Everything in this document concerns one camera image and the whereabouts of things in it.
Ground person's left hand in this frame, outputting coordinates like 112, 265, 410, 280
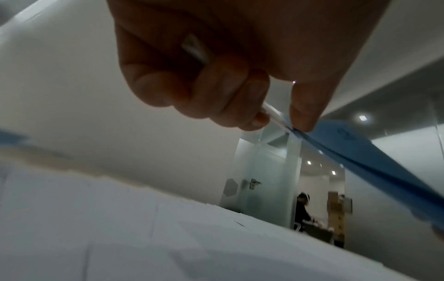
105, 0, 393, 133

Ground blue folder with dark logo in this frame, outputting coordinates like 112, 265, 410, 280
287, 119, 444, 237

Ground pile of white paper sheets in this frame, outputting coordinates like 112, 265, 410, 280
0, 162, 417, 281

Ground frosted glass door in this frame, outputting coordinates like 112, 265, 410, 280
220, 125, 303, 229

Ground gray hexagon sticker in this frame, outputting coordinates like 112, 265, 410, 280
223, 178, 239, 197

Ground stacked cardboard boxes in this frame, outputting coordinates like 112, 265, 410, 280
327, 191, 353, 240

